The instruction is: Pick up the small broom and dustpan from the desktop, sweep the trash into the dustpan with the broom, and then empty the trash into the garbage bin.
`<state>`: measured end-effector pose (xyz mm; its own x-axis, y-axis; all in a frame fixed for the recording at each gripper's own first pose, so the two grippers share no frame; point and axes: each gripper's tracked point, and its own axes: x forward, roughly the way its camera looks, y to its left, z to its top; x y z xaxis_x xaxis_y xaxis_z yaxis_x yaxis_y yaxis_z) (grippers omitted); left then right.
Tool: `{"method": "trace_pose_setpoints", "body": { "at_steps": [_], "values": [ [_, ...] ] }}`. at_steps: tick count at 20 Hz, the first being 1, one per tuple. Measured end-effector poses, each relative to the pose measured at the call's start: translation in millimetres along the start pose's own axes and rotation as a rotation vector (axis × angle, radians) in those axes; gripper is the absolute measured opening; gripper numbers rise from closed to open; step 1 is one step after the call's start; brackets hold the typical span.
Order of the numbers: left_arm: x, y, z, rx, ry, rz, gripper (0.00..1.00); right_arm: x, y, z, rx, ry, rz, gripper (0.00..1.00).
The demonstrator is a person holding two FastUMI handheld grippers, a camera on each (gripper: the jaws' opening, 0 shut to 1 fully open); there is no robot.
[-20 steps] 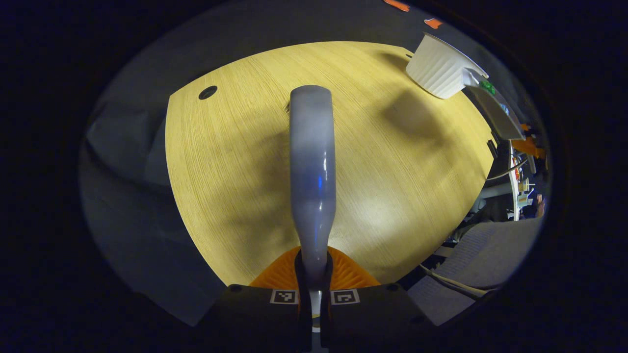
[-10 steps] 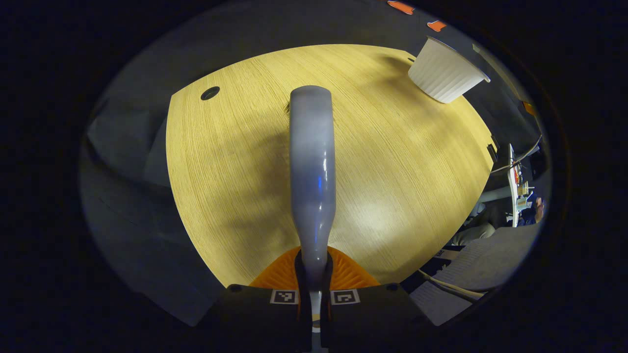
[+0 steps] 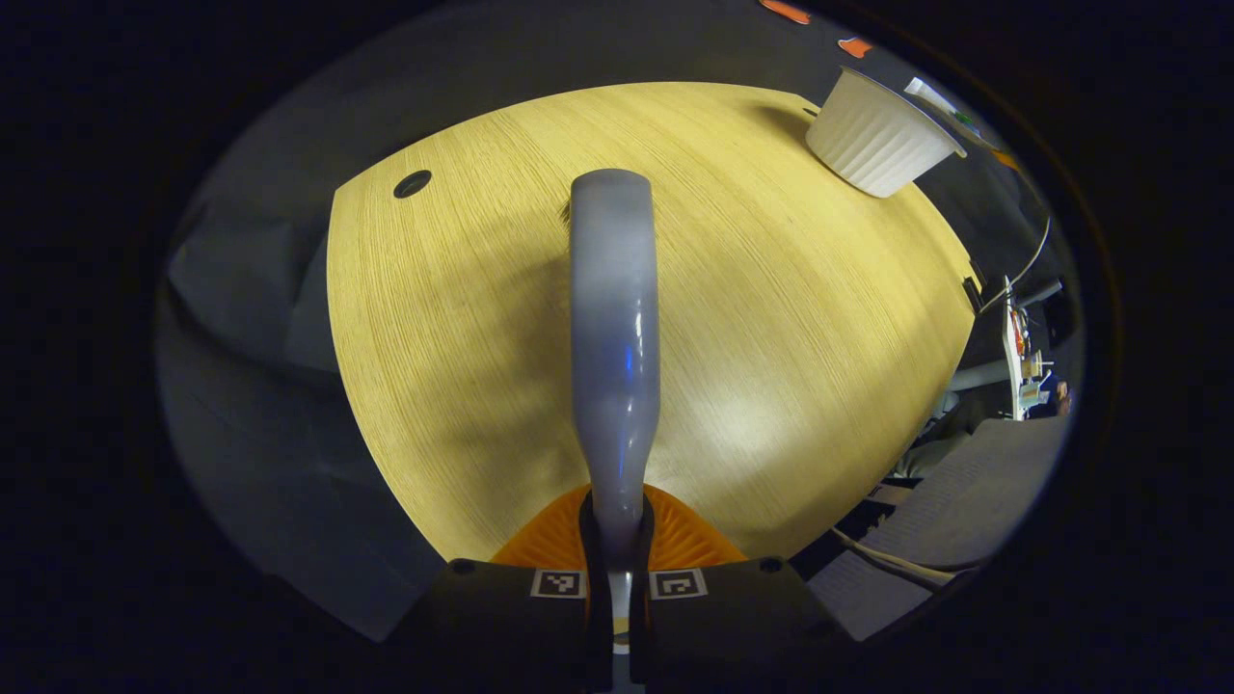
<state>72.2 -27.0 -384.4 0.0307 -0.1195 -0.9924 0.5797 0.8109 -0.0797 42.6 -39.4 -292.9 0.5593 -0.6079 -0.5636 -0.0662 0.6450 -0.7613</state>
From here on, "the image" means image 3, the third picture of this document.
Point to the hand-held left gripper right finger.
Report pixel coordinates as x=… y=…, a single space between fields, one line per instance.
x=742 y=627

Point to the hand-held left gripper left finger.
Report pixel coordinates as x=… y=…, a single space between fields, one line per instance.
x=501 y=627

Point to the small grey broom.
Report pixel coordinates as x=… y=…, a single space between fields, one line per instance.
x=615 y=337

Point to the white ribbed garbage bin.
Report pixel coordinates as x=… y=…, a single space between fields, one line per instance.
x=872 y=145

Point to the wooden desktop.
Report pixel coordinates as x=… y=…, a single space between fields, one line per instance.
x=463 y=337

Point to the grey pipe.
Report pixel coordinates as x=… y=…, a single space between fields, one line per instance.
x=979 y=374

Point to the white printed board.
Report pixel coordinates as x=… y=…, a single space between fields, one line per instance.
x=1012 y=337

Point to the black desk edge clip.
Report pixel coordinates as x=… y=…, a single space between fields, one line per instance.
x=971 y=294

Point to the white box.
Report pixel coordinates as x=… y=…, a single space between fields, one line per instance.
x=930 y=94

